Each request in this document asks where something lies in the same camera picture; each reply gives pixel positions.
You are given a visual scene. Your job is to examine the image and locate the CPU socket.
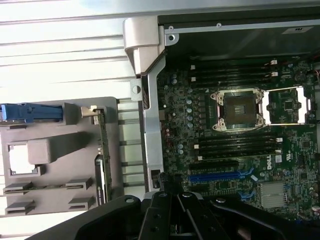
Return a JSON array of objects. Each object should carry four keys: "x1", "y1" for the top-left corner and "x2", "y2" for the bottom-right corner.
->
[{"x1": 211, "y1": 87, "x2": 266, "y2": 132}]

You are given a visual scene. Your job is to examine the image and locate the green RAM stick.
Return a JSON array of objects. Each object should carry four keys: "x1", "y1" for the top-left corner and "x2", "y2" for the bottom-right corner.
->
[{"x1": 4, "y1": 183, "x2": 83, "y2": 195}]

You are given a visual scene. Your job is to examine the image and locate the grey parts rack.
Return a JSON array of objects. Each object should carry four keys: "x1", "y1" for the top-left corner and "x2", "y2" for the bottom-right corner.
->
[{"x1": 0, "y1": 96, "x2": 119, "y2": 218}]

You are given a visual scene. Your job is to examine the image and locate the blue expansion slot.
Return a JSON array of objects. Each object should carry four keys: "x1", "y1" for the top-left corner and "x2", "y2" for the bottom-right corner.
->
[{"x1": 188, "y1": 172, "x2": 242, "y2": 184}]

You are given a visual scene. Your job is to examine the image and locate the open black PC case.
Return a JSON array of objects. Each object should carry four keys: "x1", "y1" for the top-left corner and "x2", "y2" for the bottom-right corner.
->
[{"x1": 122, "y1": 12, "x2": 320, "y2": 240}]

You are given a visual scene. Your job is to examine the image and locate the metal socket cover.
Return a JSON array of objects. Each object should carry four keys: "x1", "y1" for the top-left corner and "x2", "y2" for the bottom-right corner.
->
[{"x1": 261, "y1": 85, "x2": 314, "y2": 126}]

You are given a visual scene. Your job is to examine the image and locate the silver CPU chip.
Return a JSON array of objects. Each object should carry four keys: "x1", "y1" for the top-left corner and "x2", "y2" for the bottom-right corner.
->
[{"x1": 8, "y1": 143, "x2": 38, "y2": 173}]

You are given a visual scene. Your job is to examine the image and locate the green motherboard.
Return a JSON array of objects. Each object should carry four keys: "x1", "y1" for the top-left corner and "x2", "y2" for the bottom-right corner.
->
[{"x1": 156, "y1": 51, "x2": 320, "y2": 227}]

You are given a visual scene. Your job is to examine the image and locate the hard disk with blue carrier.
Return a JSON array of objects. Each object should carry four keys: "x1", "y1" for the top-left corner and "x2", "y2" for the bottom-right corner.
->
[{"x1": 0, "y1": 101, "x2": 64, "y2": 125}]

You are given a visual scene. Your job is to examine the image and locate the silver chipset heatsink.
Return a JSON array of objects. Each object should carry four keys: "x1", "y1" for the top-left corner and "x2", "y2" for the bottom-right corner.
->
[{"x1": 259, "y1": 181, "x2": 286, "y2": 210}]

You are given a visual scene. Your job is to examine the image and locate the black RAM slot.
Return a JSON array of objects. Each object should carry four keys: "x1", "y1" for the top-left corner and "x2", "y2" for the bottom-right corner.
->
[
  {"x1": 188, "y1": 55, "x2": 279, "y2": 65},
  {"x1": 188, "y1": 63, "x2": 279, "y2": 72},
  {"x1": 197, "y1": 131, "x2": 283, "y2": 140},
  {"x1": 188, "y1": 76, "x2": 279, "y2": 87},
  {"x1": 188, "y1": 70, "x2": 279, "y2": 79},
  {"x1": 196, "y1": 151, "x2": 283, "y2": 162},
  {"x1": 197, "y1": 144, "x2": 283, "y2": 153},
  {"x1": 194, "y1": 137, "x2": 285, "y2": 146}
]

